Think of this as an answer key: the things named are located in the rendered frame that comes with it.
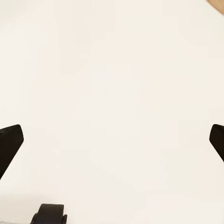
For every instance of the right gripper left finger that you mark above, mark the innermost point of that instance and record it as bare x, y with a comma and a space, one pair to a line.
11, 139

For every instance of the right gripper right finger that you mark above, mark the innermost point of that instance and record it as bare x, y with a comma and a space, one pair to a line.
216, 138

